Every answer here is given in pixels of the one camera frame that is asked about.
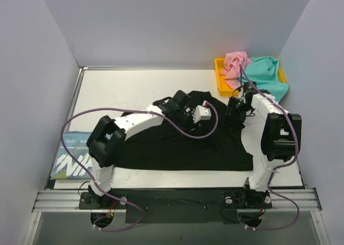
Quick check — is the black t shirt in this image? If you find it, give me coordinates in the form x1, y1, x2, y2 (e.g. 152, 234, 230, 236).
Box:
114, 91, 253, 171

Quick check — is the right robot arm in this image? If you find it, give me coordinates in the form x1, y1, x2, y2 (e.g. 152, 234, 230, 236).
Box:
224, 82, 302, 207

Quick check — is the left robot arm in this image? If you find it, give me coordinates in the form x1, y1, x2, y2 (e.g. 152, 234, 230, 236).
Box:
87, 90, 212, 208

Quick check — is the yellow plastic bin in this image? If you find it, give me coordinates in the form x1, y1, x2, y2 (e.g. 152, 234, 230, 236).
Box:
213, 57, 286, 97

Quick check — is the teal t shirt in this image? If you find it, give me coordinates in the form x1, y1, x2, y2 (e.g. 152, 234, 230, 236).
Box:
239, 56, 289, 102

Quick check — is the pink t shirt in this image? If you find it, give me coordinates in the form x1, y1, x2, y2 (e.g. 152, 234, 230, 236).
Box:
220, 52, 252, 89

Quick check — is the folded light blue t shirt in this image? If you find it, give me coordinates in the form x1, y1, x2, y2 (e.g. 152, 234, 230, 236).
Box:
51, 131, 92, 180

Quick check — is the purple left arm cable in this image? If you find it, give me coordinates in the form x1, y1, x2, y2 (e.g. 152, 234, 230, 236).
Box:
60, 103, 219, 232

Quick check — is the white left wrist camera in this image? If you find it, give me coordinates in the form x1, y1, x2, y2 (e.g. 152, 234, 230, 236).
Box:
192, 101, 212, 124

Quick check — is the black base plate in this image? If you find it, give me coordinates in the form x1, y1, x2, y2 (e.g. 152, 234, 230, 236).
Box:
78, 188, 272, 224

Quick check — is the aluminium front rail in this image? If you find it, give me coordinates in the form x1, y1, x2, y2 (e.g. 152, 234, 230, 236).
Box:
32, 189, 322, 212

